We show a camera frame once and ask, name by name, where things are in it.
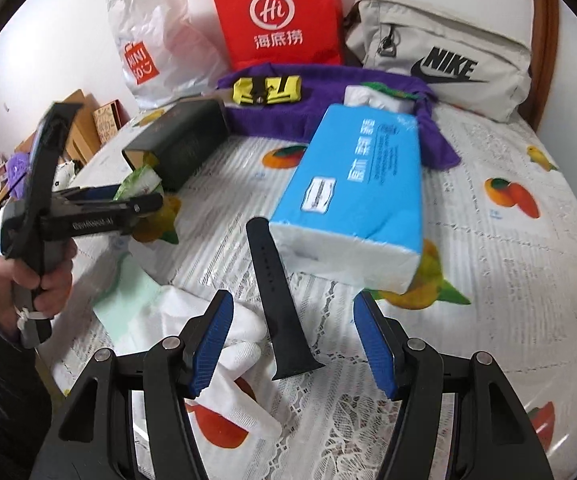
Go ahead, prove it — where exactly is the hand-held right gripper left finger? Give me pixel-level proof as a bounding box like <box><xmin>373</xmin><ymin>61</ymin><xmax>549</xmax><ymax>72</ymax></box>
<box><xmin>33</xmin><ymin>290</ymin><xmax>236</xmax><ymax>480</ymax></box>

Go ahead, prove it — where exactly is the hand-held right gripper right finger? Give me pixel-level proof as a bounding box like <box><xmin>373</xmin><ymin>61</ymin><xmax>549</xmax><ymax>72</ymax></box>
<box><xmin>353</xmin><ymin>290</ymin><xmax>554</xmax><ymax>480</ymax></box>

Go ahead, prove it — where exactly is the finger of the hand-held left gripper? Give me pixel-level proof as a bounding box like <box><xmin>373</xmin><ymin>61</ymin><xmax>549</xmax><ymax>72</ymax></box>
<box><xmin>111</xmin><ymin>191</ymin><xmax>165</xmax><ymax>220</ymax></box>
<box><xmin>53</xmin><ymin>185</ymin><xmax>122</xmax><ymax>202</ymax></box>

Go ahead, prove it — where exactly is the pale green leaf-print packet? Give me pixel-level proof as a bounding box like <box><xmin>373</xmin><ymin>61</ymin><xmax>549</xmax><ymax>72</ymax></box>
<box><xmin>116</xmin><ymin>165</ymin><xmax>165</xmax><ymax>202</ymax></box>

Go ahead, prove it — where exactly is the black watch strap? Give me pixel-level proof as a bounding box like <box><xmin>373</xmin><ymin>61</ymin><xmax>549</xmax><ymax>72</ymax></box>
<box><xmin>245</xmin><ymin>217</ymin><xmax>327</xmax><ymax>381</ymax></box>

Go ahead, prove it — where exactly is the dark green box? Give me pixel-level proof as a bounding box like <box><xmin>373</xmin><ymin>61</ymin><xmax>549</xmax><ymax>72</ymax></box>
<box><xmin>121</xmin><ymin>99</ymin><xmax>228</xmax><ymax>192</ymax></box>

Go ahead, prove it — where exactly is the fruit-print white packet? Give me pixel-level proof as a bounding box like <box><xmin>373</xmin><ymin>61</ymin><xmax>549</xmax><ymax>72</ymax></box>
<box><xmin>186</xmin><ymin>370</ymin><xmax>284</xmax><ymax>450</ymax></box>

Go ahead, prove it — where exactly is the person's left forearm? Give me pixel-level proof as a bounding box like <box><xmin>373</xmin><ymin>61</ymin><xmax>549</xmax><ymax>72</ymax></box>
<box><xmin>0</xmin><ymin>302</ymin><xmax>66</xmax><ymax>480</ymax></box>

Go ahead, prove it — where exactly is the person's left hand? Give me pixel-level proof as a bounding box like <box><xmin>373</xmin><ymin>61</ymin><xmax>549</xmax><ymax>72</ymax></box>
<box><xmin>0</xmin><ymin>237</ymin><xmax>78</xmax><ymax>322</ymax></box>

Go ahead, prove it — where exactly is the wooden cabinet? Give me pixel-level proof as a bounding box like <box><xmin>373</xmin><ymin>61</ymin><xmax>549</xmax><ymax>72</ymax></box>
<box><xmin>63</xmin><ymin>89</ymin><xmax>100</xmax><ymax>166</ymax></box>

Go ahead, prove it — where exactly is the speckled brown box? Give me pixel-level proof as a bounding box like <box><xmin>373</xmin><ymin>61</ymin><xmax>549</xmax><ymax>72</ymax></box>
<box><xmin>92</xmin><ymin>101</ymin><xmax>132</xmax><ymax>142</ymax></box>

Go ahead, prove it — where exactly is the printed bedsheet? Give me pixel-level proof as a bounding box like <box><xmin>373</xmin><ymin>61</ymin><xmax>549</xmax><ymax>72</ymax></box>
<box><xmin>38</xmin><ymin>95</ymin><xmax>577</xmax><ymax>480</ymax></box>

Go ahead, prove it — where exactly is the purple cloth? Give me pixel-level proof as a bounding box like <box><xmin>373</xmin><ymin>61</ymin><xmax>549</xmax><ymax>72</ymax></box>
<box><xmin>217</xmin><ymin>62</ymin><xmax>462</xmax><ymax>170</ymax></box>

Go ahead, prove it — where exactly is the blue tissue pack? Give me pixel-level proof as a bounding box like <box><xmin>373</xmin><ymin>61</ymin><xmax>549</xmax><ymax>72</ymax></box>
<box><xmin>267</xmin><ymin>103</ymin><xmax>427</xmax><ymax>295</ymax></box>

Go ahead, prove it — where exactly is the white plastic bag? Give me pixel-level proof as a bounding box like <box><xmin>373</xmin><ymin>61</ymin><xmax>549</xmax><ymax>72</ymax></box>
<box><xmin>107</xmin><ymin>0</ymin><xmax>229</xmax><ymax>111</ymax></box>

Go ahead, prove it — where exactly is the red paper bag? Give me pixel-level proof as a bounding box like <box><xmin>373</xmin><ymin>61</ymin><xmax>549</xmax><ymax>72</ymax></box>
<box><xmin>207</xmin><ymin>0</ymin><xmax>344</xmax><ymax>73</ymax></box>

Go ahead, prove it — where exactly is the white and green packet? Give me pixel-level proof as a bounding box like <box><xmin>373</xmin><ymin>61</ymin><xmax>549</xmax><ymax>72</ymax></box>
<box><xmin>343</xmin><ymin>82</ymin><xmax>415</xmax><ymax>114</ymax></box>

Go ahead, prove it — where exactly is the grey waist bag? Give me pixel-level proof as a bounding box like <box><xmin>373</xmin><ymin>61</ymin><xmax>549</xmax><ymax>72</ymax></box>
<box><xmin>343</xmin><ymin>0</ymin><xmax>533</xmax><ymax>123</ymax></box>

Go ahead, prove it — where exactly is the wooden headboard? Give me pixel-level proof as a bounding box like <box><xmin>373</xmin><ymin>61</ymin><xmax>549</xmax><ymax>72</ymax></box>
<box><xmin>529</xmin><ymin>0</ymin><xmax>562</xmax><ymax>131</ymax></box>

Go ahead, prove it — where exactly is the yellow and black strap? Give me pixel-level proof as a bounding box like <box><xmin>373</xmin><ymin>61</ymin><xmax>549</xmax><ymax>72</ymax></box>
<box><xmin>232</xmin><ymin>75</ymin><xmax>303</xmax><ymax>107</ymax></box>

